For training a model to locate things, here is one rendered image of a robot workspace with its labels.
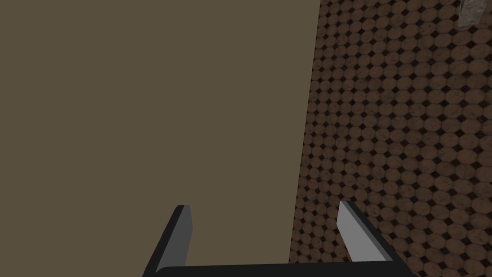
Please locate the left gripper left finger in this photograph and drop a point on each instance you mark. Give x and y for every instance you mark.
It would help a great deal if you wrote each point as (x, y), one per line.
(176, 242)

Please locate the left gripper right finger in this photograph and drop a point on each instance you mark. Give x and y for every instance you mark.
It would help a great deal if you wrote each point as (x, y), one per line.
(361, 238)

